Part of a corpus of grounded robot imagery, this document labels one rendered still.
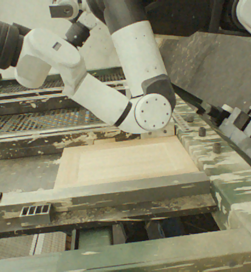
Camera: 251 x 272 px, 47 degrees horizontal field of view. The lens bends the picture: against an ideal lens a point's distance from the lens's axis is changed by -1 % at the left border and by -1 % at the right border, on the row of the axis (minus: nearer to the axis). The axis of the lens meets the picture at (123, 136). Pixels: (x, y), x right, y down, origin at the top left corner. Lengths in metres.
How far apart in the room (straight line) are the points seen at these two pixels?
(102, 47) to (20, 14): 1.69
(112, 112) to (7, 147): 0.59
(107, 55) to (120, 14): 5.61
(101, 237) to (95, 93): 0.34
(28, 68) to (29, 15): 5.73
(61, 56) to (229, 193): 0.46
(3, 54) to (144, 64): 0.27
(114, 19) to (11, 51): 0.22
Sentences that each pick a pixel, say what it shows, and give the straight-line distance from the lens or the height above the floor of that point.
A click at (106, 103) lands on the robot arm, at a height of 1.23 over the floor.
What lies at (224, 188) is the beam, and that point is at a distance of 0.72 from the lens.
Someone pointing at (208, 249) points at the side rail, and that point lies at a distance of 0.56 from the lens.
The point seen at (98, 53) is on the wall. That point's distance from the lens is 6.23.
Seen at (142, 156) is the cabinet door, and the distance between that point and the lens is 0.94.
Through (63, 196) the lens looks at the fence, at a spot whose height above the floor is 1.21.
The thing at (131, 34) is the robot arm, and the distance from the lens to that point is 0.64.
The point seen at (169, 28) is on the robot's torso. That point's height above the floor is 1.14.
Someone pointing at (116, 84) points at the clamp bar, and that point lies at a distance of 1.79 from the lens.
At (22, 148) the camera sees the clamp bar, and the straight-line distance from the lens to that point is 1.11.
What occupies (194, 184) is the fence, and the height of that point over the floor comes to 0.93.
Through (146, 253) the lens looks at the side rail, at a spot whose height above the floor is 1.07.
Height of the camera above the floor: 1.32
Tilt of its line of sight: 14 degrees down
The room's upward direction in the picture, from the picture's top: 65 degrees counter-clockwise
